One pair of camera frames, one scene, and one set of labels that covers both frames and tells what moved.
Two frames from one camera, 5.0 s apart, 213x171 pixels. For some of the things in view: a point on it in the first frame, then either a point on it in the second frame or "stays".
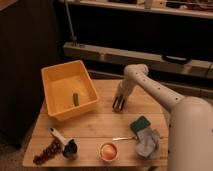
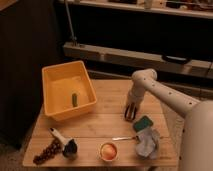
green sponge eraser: [141, 123] stays
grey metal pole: [70, 23] stays
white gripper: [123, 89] -> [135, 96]
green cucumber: [76, 99] stays
